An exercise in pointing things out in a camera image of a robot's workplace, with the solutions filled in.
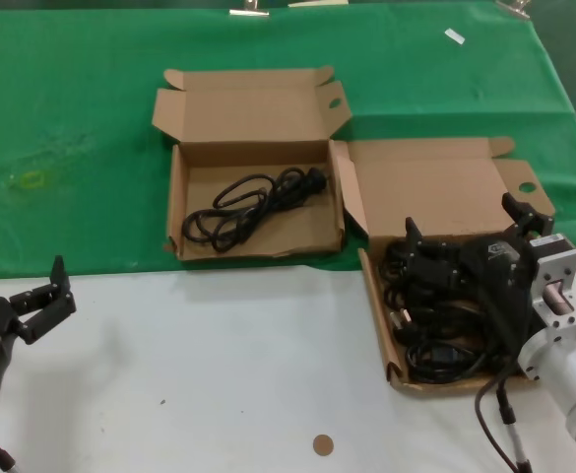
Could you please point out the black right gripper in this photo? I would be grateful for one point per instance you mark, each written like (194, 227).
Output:
(504, 276)

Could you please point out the open brown cardboard box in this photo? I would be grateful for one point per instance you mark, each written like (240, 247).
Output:
(248, 123)
(425, 187)

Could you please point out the green table cloth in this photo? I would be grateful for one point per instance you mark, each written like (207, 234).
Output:
(95, 98)

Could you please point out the white tape piece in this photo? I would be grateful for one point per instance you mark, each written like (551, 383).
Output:
(454, 37)

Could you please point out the brown cardboard disc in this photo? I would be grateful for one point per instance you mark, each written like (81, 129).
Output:
(323, 445)

